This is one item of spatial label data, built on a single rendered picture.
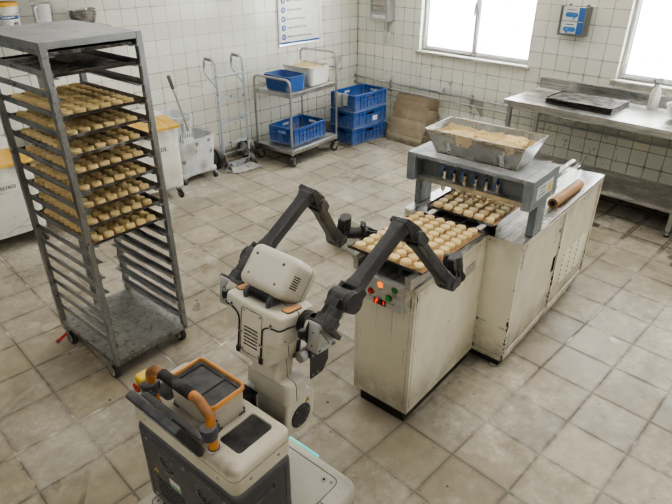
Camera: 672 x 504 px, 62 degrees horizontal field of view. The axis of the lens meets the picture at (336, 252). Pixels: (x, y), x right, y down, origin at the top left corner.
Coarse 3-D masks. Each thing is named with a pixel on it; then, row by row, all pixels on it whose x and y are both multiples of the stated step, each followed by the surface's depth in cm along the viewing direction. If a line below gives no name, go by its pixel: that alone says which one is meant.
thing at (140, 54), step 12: (144, 60) 265; (144, 72) 267; (144, 84) 269; (144, 96) 273; (156, 132) 282; (156, 144) 284; (156, 156) 287; (168, 204) 302; (168, 216) 304; (168, 228) 307; (168, 240) 311; (180, 288) 327; (180, 300) 330
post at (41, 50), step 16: (48, 64) 233; (48, 80) 235; (48, 96) 239; (64, 128) 246; (64, 144) 248; (64, 160) 252; (80, 192) 261; (80, 208) 264; (80, 224) 268; (96, 272) 281; (96, 288) 285; (112, 336) 301; (112, 352) 305
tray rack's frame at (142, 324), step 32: (0, 32) 254; (32, 32) 254; (64, 32) 254; (96, 32) 254; (128, 32) 255; (0, 96) 278; (32, 224) 312; (128, 288) 373; (64, 320) 343; (128, 320) 343; (160, 320) 343; (128, 352) 316
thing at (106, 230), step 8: (48, 216) 307; (56, 216) 302; (128, 216) 303; (136, 216) 302; (144, 216) 304; (152, 216) 302; (64, 224) 298; (72, 224) 293; (104, 224) 294; (112, 224) 293; (120, 224) 296; (128, 224) 293; (136, 224) 297; (80, 232) 290; (96, 232) 286; (104, 232) 285; (112, 232) 286; (120, 232) 289; (96, 240) 280
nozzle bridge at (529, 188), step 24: (432, 144) 315; (408, 168) 310; (432, 168) 310; (456, 168) 300; (480, 168) 282; (504, 168) 282; (528, 168) 282; (552, 168) 282; (480, 192) 290; (504, 192) 286; (528, 192) 269; (552, 192) 291; (528, 216) 285
